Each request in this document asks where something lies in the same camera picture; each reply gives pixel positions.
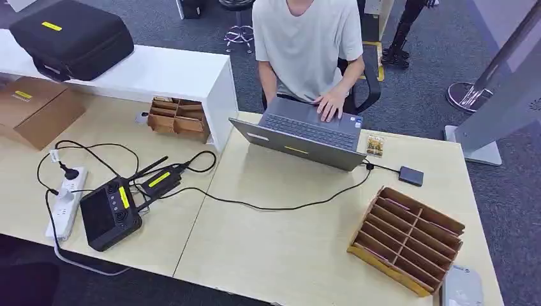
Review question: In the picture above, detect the white floor stand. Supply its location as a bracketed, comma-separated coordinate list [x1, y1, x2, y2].
[443, 38, 541, 167]

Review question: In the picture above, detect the yellow edged floor plate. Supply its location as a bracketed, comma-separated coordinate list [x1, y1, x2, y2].
[359, 40, 386, 82]

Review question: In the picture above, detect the chrome stool base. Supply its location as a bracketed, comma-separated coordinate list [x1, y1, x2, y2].
[218, 0, 256, 55]

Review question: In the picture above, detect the black carrying case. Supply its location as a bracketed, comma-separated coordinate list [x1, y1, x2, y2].
[8, 0, 136, 83]

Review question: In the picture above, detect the black office chair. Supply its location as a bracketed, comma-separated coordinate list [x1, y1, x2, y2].
[260, 43, 383, 116]

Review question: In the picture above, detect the black transmitter with antenna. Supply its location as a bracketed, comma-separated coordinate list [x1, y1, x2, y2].
[126, 150, 218, 213]

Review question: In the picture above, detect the white desk shelf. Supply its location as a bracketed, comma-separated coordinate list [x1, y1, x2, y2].
[0, 28, 240, 153]

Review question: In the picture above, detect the printed card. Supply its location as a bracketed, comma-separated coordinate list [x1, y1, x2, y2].
[365, 133, 385, 159]

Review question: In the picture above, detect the black power plug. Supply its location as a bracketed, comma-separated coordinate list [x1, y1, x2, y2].
[57, 161, 80, 182]

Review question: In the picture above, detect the person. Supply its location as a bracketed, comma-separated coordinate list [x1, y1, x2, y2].
[251, 0, 366, 124]

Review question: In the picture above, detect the white power strip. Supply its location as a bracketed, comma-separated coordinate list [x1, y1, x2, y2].
[45, 166, 89, 242]

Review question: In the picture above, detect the steel stanchion with base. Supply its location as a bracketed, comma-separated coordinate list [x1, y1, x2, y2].
[445, 0, 541, 114]

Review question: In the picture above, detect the long black cable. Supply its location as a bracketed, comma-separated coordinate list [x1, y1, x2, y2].
[158, 166, 373, 212]

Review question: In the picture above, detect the white power strip cable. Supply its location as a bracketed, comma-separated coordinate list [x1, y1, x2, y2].
[52, 236, 132, 277]

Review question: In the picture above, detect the small wooden divider box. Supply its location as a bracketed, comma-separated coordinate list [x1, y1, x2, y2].
[146, 96, 211, 145]

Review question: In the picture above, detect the black looped power cable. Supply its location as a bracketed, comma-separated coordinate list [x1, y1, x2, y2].
[36, 140, 141, 196]

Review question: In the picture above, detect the person's left hand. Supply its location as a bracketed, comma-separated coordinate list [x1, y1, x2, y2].
[314, 87, 349, 124]

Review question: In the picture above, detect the brown cardboard box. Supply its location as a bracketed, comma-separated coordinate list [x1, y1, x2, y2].
[0, 76, 87, 152]

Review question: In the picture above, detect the black controller tablet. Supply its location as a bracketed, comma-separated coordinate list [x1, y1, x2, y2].
[78, 176, 144, 253]

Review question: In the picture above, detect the black external drive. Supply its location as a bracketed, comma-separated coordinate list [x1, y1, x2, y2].
[397, 165, 425, 188]

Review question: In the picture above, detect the short black drive cable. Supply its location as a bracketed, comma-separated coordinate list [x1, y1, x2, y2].
[362, 162, 401, 175]

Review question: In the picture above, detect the grey laptop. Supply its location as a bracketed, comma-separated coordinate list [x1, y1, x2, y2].
[228, 96, 368, 173]

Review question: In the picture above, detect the wooden card sorting box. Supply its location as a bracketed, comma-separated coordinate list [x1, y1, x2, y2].
[346, 186, 466, 298]

